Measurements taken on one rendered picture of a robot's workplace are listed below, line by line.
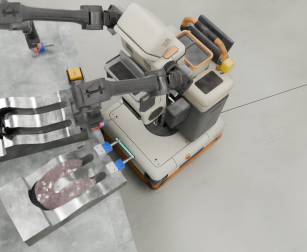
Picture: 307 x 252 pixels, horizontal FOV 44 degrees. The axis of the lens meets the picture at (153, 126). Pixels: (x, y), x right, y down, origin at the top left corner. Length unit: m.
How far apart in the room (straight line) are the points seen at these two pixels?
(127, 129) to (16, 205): 1.05
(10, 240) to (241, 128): 1.86
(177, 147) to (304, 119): 1.16
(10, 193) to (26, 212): 0.11
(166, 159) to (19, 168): 0.96
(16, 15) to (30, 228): 0.85
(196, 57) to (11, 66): 1.00
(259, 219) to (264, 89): 1.07
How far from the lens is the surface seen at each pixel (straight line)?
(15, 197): 1.76
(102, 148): 1.81
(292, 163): 3.00
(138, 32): 1.58
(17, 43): 2.32
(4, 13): 1.61
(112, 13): 1.80
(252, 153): 2.92
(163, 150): 2.48
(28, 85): 2.13
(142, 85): 1.43
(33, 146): 1.87
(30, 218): 1.72
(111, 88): 1.29
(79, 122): 1.90
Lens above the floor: 2.53
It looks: 62 degrees down
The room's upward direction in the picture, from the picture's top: 9 degrees clockwise
